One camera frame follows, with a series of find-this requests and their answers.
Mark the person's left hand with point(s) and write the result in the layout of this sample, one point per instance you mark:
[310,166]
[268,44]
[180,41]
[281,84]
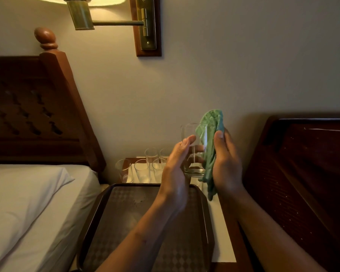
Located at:
[172,178]

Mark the person's right hand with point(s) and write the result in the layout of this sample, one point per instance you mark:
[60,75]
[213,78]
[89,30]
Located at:
[228,172]

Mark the person's left thumb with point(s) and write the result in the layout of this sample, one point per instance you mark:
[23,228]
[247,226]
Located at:
[184,148]

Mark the person's right thumb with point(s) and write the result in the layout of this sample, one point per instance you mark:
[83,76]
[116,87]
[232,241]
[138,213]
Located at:
[219,145]

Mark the clear drinking glass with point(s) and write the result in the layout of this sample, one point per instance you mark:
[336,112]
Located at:
[165,152]
[158,169]
[151,153]
[191,133]
[142,172]
[124,171]

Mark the green cleaning cloth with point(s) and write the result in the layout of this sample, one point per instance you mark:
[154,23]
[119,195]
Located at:
[211,121]

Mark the person's left forearm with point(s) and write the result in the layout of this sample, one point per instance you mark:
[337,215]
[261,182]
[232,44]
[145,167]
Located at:
[141,240]

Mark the person's right forearm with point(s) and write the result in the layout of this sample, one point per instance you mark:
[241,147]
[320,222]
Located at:
[266,237]

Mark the wooden nightstand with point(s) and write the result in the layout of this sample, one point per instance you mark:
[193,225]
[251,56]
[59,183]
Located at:
[232,223]

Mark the dark wooden cane headboard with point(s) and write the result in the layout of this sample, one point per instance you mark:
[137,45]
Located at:
[306,181]

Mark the brown plastic serving tray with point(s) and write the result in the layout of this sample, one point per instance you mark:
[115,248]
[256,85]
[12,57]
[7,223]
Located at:
[121,220]

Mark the wooden lamp mounting plate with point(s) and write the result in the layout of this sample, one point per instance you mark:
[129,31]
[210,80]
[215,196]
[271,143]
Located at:
[158,31]

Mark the white bed sheet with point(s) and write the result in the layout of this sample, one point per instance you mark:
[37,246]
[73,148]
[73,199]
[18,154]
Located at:
[62,223]

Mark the carved wooden bed headboard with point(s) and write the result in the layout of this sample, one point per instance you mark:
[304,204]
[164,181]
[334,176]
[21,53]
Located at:
[31,110]

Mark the white pillow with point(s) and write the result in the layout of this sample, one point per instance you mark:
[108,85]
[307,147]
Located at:
[19,201]

